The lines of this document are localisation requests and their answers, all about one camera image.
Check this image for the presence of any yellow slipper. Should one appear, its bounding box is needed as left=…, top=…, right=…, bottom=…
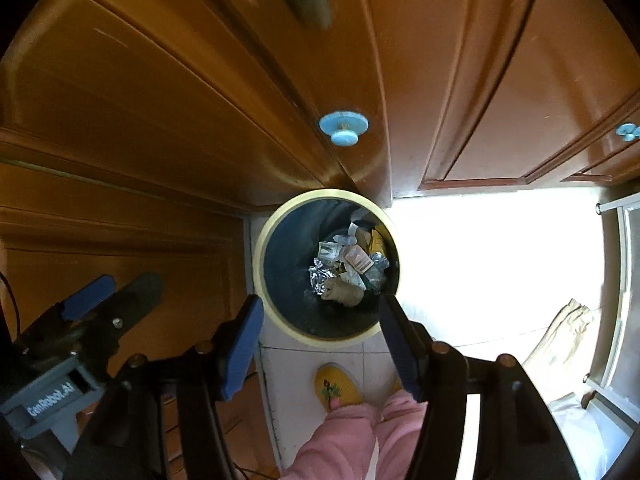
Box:
left=314, top=363, right=363, bottom=413

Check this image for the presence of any round black trash bin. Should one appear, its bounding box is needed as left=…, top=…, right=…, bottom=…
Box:
left=253, top=188, right=400, bottom=348

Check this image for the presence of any brown kraft box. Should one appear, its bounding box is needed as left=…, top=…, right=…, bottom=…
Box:
left=342, top=244, right=373, bottom=274

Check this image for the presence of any blue cabinet knob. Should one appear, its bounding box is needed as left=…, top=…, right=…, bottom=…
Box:
left=615, top=122, right=640, bottom=142
left=319, top=110, right=369, bottom=148

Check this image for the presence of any beige loofah sponge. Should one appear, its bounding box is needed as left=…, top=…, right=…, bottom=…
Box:
left=321, top=278, right=364, bottom=308

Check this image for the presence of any yellow brown paper bag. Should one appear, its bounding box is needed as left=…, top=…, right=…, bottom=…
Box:
left=368, top=229, right=386, bottom=257

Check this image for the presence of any pink trouser leg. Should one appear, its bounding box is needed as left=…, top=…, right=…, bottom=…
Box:
left=283, top=390, right=427, bottom=480

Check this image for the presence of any silver foil bag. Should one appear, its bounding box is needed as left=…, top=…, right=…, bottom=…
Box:
left=308, top=257, right=340, bottom=296

